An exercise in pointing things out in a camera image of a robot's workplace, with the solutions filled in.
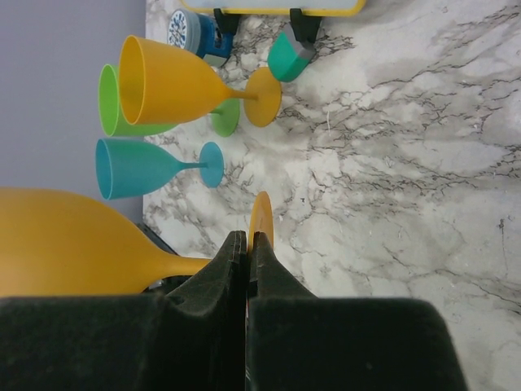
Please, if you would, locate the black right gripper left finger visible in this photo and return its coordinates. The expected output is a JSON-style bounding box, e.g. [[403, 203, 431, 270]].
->
[[1, 231, 247, 390]]

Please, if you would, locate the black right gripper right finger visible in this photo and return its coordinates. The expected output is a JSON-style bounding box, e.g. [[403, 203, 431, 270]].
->
[[247, 232, 467, 390]]

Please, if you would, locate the yellow plastic wine glass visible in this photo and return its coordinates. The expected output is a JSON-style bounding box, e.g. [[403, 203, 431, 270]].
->
[[0, 187, 275, 298]]

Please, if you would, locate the blue plastic wine glass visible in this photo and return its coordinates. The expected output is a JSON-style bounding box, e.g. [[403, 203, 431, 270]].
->
[[95, 138, 224, 200]]

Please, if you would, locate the green plastic wine glass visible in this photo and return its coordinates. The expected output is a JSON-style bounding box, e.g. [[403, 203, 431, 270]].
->
[[98, 64, 240, 137]]

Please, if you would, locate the orange plastic wine glass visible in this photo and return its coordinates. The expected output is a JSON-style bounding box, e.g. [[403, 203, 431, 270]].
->
[[118, 35, 282, 127]]

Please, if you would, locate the teal whiteboard eraser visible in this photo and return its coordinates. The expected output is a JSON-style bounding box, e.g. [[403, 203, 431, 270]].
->
[[268, 24, 316, 82]]

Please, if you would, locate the blue labelled round container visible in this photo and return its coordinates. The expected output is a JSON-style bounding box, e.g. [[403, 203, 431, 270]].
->
[[167, 8, 234, 68]]

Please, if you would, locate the yellow framed whiteboard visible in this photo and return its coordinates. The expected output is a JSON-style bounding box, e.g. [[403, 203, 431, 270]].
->
[[181, 0, 367, 44]]

